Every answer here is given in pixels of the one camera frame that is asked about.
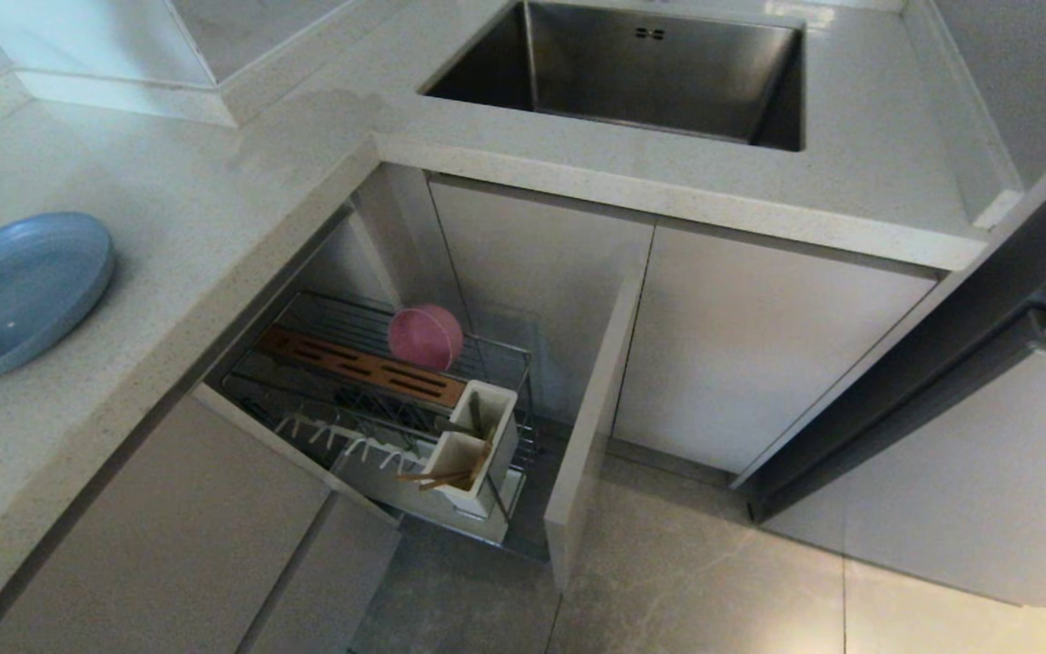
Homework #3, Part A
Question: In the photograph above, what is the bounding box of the beige pull-out cabinet front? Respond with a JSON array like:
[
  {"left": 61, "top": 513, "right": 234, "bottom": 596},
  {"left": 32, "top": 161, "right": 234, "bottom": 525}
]
[{"left": 544, "top": 263, "right": 647, "bottom": 591}]

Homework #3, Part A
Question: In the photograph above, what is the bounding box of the dark grey door frame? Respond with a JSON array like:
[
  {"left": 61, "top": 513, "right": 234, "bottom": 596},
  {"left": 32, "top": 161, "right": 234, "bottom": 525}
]
[{"left": 730, "top": 136, "right": 1046, "bottom": 525}]

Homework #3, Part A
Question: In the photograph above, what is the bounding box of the narrow beige cabinet door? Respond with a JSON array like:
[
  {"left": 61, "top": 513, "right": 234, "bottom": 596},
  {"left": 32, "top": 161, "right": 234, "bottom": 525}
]
[{"left": 429, "top": 177, "right": 656, "bottom": 428}]

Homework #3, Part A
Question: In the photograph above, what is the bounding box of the large beige drawer front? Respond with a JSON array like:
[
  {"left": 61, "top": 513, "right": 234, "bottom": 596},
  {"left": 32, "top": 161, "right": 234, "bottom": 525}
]
[{"left": 0, "top": 392, "right": 335, "bottom": 654}]

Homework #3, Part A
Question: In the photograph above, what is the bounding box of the white appliance front panel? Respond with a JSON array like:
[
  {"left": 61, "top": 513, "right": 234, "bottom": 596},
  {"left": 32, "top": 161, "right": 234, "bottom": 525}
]
[{"left": 762, "top": 304, "right": 1046, "bottom": 619}]

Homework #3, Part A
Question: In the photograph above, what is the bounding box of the small beige drawer front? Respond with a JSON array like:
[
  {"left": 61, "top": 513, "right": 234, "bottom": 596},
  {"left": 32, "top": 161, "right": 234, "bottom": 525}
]
[{"left": 240, "top": 493, "right": 403, "bottom": 654}]

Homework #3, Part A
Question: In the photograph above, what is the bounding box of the wide beige cabinet door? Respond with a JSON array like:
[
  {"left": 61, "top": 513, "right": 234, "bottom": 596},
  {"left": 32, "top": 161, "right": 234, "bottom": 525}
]
[{"left": 612, "top": 223, "right": 939, "bottom": 475}]

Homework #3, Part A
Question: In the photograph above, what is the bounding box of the white two-compartment cutlery holder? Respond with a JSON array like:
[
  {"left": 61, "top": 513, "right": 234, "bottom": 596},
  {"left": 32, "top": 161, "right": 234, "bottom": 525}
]
[{"left": 419, "top": 380, "right": 520, "bottom": 520}]

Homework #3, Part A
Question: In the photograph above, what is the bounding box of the chrome wire pull-out rack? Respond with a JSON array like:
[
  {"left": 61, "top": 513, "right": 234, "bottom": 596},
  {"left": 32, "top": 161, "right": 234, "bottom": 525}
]
[{"left": 222, "top": 289, "right": 542, "bottom": 555}]

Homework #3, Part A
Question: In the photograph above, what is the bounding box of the blue round plate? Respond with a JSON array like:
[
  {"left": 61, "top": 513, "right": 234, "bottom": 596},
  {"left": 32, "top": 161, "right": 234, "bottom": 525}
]
[{"left": 0, "top": 213, "right": 116, "bottom": 390}]

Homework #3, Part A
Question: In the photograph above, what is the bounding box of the stainless steel sink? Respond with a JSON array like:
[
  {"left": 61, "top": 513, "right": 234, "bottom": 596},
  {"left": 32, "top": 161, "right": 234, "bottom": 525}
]
[{"left": 420, "top": 0, "right": 804, "bottom": 154}]

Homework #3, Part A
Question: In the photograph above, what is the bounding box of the white drip tray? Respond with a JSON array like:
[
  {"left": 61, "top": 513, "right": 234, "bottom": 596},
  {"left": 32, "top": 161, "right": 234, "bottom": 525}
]
[{"left": 331, "top": 436, "right": 526, "bottom": 548}]

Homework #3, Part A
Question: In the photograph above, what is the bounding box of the pink speckled bowl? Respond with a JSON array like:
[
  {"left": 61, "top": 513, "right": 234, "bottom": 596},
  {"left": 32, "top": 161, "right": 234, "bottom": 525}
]
[{"left": 387, "top": 303, "right": 465, "bottom": 372}]

